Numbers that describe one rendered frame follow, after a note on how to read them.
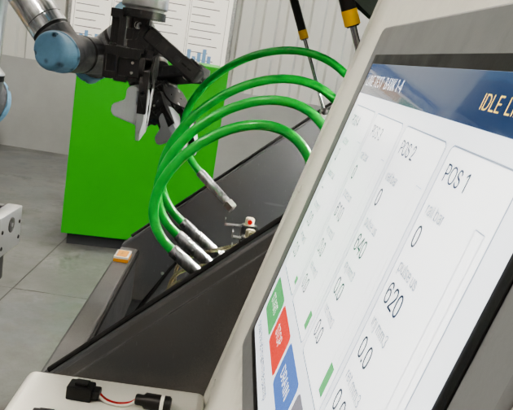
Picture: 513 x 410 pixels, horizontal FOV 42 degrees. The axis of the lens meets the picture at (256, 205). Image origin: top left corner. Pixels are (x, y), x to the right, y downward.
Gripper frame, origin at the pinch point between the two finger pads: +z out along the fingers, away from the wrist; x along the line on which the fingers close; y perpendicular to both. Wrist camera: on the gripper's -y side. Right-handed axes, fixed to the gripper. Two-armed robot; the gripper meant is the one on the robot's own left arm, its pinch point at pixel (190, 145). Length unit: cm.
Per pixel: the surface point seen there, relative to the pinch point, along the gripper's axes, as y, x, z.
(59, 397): 5, 42, 42
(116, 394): 2, 37, 44
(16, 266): 230, -167, -99
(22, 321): 189, -124, -46
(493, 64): -54, 68, 46
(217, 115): -18.4, 22.6, 11.8
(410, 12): -50, 48, 30
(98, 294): 22.4, 10.5, 20.4
